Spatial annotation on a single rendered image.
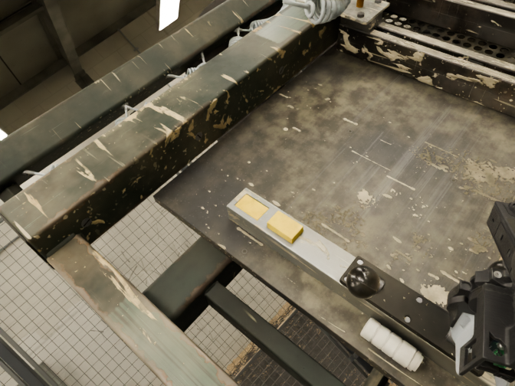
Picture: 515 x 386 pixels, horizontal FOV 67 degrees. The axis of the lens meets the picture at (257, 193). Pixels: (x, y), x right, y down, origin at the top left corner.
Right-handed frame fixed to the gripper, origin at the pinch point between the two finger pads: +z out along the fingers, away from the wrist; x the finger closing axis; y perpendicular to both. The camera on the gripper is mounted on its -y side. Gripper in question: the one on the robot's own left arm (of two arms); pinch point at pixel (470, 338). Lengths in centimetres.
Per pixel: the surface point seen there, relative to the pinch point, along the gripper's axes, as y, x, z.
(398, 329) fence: -2.5, -5.7, 9.8
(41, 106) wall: -238, -413, 254
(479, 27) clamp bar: -81, 2, 9
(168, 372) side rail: 13.1, -32.1, 7.3
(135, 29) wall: -384, -357, 228
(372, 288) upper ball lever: -1.0, -11.0, -3.0
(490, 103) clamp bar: -55, 5, 11
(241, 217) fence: -12.2, -32.4, 8.7
